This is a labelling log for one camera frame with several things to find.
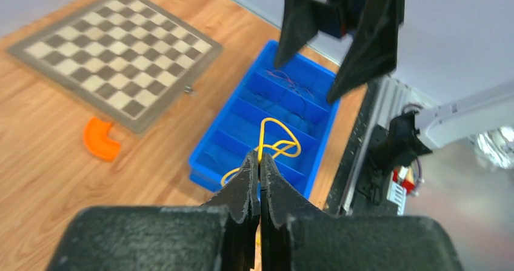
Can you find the wooden chessboard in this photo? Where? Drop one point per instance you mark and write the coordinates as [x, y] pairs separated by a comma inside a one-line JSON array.
[[130, 59]]

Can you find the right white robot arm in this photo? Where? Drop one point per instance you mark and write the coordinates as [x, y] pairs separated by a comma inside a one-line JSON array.
[[418, 133]]

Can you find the orange curved plastic piece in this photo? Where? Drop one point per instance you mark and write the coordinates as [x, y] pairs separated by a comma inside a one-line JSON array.
[[97, 140]]

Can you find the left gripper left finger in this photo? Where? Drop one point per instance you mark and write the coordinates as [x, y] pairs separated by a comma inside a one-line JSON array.
[[217, 235]]

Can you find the blue plastic divided bin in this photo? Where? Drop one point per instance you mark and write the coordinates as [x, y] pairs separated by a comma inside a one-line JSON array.
[[290, 100]]

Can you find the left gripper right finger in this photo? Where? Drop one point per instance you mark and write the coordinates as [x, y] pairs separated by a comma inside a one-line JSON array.
[[296, 235]]

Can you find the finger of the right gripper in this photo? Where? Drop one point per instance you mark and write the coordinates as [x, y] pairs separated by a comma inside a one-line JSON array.
[[374, 49], [302, 20]]

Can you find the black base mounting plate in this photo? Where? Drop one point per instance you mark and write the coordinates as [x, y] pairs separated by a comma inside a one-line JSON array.
[[343, 197]]

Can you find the metal chessboard latch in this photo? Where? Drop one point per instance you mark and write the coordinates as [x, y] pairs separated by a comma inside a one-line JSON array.
[[189, 90]]

